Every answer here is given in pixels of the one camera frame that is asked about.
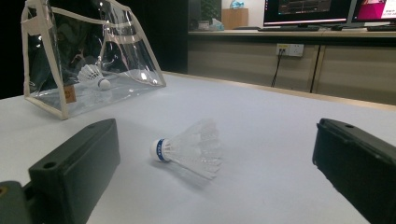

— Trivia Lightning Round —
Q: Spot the pale plastic bag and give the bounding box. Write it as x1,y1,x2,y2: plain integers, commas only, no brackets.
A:
208,18,225,32

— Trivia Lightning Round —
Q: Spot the black power cable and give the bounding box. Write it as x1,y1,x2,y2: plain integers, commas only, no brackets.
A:
270,49,286,88

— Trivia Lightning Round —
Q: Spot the wide computer monitor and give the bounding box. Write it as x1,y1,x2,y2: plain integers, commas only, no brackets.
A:
262,0,356,31

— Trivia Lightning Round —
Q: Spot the black keyboard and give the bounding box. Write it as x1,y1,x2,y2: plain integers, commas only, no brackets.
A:
257,26,321,33
366,25,396,32

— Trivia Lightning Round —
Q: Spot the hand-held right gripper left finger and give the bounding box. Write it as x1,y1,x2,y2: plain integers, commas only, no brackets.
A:
28,118,121,224

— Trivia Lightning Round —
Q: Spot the clear plastic bag beige trim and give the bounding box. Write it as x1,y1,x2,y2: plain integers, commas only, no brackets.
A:
20,0,167,121

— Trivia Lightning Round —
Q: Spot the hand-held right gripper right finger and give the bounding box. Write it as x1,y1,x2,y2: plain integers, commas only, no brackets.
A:
312,118,396,224

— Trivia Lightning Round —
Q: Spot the brown cardboard box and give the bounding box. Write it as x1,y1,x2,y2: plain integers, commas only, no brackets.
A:
221,7,249,31

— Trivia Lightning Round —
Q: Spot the dark green plant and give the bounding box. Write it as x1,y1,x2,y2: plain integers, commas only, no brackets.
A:
200,0,222,22

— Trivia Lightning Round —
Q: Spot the white feather shuttlecock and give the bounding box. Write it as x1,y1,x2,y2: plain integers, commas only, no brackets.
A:
148,119,223,181
77,63,112,91

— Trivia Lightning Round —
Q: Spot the white wall socket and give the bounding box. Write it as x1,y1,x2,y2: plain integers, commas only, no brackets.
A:
276,43,304,58

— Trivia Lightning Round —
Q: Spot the computer monitor pink screen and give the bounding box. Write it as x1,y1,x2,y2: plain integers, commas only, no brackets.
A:
351,0,396,24

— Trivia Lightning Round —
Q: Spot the long beige counter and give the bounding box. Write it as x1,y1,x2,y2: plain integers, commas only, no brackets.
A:
187,29,396,106

